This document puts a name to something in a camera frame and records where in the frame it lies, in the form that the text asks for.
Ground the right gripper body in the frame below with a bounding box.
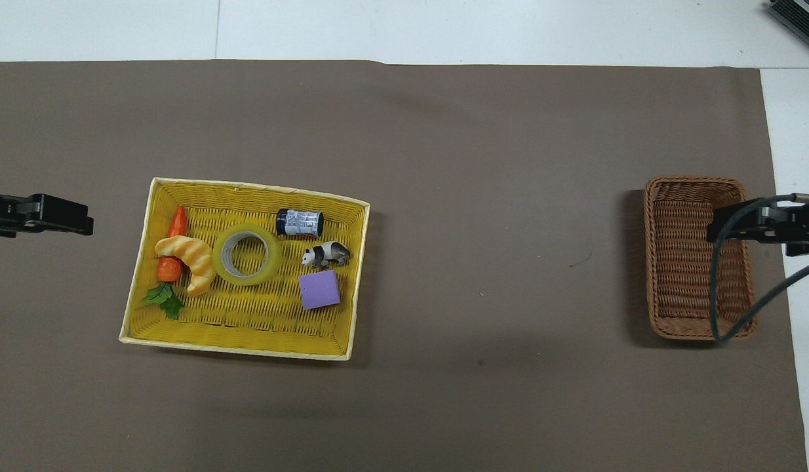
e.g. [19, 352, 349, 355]
[783, 204, 809, 258]

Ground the brown wicker basket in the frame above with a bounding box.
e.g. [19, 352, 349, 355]
[643, 175, 759, 342]

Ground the yellow tape roll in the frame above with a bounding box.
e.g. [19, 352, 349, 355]
[212, 223, 283, 287]

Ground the yellow wicker basket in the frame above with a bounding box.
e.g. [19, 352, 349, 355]
[119, 177, 371, 362]

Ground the orange toy carrot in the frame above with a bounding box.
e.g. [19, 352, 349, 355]
[140, 206, 189, 321]

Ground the toy croissant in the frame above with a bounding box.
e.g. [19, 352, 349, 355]
[154, 235, 217, 297]

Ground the black stand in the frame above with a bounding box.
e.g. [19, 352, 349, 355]
[768, 0, 809, 38]

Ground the black jar with label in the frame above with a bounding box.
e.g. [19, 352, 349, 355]
[275, 208, 325, 238]

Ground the purple block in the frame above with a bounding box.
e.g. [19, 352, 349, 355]
[298, 270, 342, 311]

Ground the toy panda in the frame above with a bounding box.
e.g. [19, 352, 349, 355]
[302, 241, 351, 270]

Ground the black cable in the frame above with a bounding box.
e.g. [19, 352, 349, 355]
[709, 191, 809, 344]

